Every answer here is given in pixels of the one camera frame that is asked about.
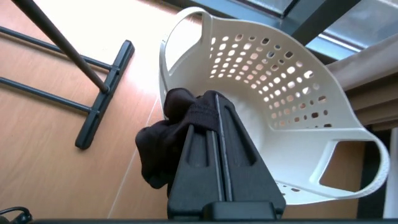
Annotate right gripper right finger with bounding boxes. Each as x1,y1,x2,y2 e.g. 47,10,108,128
215,94,286,218

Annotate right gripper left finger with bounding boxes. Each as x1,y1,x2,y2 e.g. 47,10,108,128
167,124,224,218

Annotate thin black shorts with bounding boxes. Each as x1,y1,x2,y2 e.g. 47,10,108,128
135,88,224,197

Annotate white laundry basket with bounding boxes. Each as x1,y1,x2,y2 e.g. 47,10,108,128
159,6,391,206

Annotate black clothes rack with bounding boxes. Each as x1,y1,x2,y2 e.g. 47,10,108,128
0,0,136,150

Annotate beige curtain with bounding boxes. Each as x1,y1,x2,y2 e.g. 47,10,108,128
326,34,398,131

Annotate window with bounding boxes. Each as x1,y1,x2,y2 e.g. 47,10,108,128
161,0,398,65

